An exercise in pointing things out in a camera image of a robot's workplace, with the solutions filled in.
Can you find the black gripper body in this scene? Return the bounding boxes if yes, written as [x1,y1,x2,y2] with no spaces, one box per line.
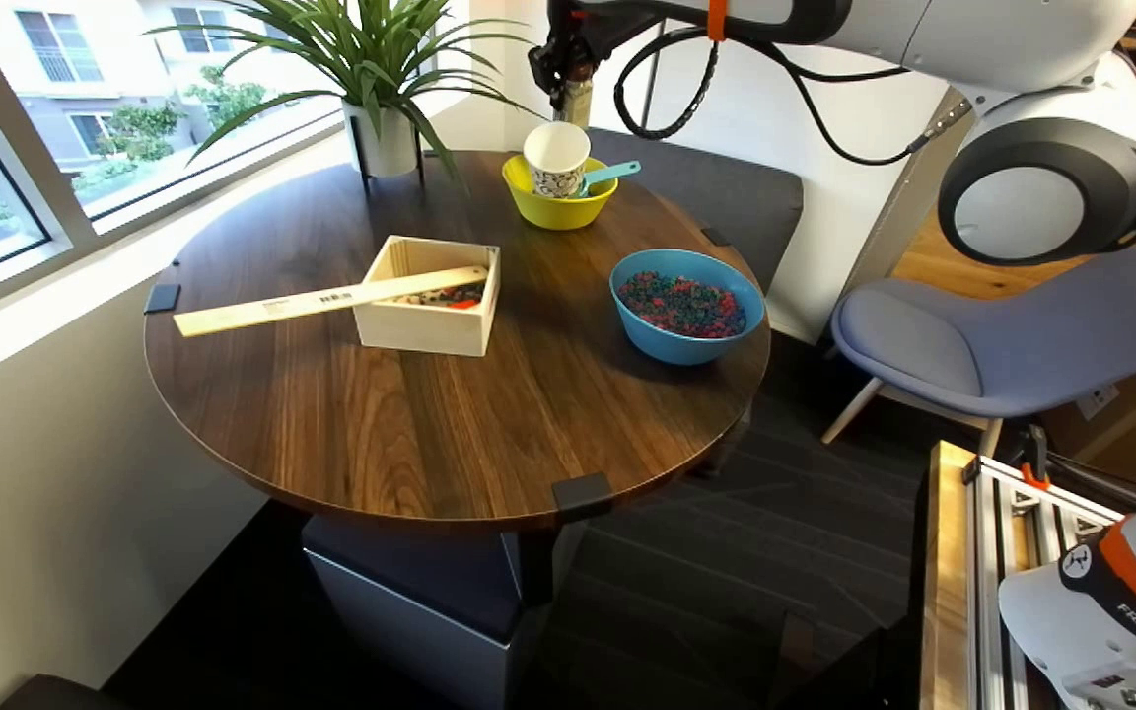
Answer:
[544,0,661,72]

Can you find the beige bottle with brown cap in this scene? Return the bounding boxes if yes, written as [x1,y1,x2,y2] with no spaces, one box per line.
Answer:
[560,72,601,131]

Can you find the yellow bowl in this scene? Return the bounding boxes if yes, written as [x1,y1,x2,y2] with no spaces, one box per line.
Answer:
[498,151,622,237]

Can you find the blue bowl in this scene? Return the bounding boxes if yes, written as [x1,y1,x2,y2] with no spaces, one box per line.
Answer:
[606,243,774,372]

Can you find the white patterned paper cup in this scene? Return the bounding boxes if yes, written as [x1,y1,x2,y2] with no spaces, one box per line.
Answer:
[519,118,597,199]

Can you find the teal spoon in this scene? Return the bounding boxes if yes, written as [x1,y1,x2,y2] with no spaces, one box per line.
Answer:
[573,157,648,199]

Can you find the white plant pot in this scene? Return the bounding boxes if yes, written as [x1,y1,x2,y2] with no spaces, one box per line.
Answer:
[343,97,425,186]

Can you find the green leafy plant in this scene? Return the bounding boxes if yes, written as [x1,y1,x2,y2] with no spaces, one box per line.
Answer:
[151,0,544,168]

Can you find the coloured beads heap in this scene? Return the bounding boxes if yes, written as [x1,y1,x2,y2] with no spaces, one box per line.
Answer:
[618,266,745,339]

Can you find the loose coloured beads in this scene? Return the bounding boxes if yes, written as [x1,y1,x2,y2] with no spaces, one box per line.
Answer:
[394,278,457,310]

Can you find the white wooden box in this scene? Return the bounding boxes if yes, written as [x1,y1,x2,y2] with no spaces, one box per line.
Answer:
[352,232,503,362]

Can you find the light wooden slat with barcode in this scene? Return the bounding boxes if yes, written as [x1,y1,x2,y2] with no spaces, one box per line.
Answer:
[168,264,488,343]

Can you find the black table edge clip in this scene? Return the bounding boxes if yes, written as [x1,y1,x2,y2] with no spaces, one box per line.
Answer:
[547,470,617,520]
[143,277,189,318]

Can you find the grey upholstered chair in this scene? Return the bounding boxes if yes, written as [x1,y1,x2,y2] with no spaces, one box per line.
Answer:
[815,239,1136,458]

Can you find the grey fabric ottoman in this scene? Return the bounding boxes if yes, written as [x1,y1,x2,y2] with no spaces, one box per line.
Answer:
[301,508,526,710]

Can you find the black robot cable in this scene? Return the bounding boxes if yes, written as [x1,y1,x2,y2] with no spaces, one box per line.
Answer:
[611,24,979,168]

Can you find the black table pedestal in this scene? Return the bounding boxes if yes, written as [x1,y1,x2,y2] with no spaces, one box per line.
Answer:
[513,520,560,633]

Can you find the grey window frame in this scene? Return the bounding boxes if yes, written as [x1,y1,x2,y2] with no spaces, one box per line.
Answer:
[0,0,364,327]

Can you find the aluminium rail frame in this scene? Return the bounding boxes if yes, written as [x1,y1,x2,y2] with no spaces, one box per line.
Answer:
[918,437,1133,710]

